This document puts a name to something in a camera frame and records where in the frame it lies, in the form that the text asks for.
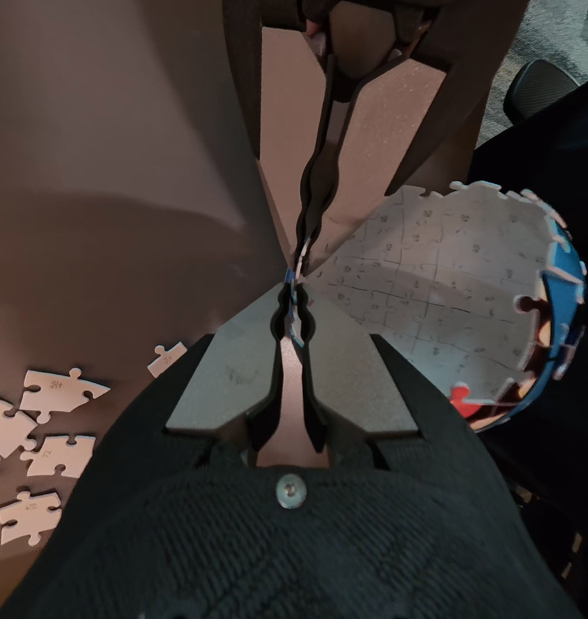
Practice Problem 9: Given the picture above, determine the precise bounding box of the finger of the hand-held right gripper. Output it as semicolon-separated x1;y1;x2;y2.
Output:
304;55;448;274
257;26;335;264

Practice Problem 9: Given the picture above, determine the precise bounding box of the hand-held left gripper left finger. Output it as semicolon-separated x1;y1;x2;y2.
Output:
165;282;289;455

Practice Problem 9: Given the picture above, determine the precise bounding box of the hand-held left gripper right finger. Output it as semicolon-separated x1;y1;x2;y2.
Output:
296;283;420;454

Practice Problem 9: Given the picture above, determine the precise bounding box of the half-built blue puzzle ball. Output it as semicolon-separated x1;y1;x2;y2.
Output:
284;180;587;433

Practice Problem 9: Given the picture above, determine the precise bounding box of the white puzzle pieces group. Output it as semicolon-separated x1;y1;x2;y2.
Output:
0;341;188;547

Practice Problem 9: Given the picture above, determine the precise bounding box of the person's right hand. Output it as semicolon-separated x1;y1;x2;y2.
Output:
301;0;343;38

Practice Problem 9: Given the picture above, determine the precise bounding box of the black office chair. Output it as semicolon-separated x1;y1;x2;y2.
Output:
504;60;582;124

